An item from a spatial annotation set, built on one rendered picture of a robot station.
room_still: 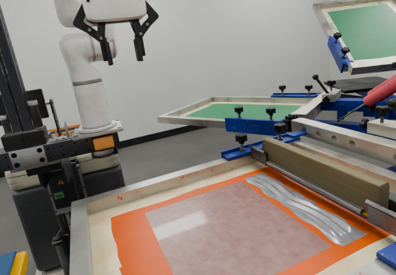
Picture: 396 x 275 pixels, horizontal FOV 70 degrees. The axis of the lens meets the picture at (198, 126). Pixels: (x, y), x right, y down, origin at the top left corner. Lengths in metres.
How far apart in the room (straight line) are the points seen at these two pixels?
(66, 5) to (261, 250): 0.83
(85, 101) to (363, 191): 0.80
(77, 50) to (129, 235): 0.56
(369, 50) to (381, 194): 1.50
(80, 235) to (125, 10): 0.49
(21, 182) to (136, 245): 1.05
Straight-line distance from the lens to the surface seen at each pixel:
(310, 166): 0.78
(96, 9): 0.52
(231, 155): 0.95
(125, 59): 4.37
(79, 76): 0.97
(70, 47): 0.97
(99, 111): 0.98
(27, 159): 1.05
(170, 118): 1.64
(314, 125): 1.09
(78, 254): 0.68
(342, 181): 0.72
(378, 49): 2.11
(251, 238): 0.66
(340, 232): 0.69
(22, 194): 1.69
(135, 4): 0.52
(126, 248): 0.70
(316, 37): 6.09
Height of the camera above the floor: 1.37
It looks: 16 degrees down
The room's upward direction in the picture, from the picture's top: 7 degrees counter-clockwise
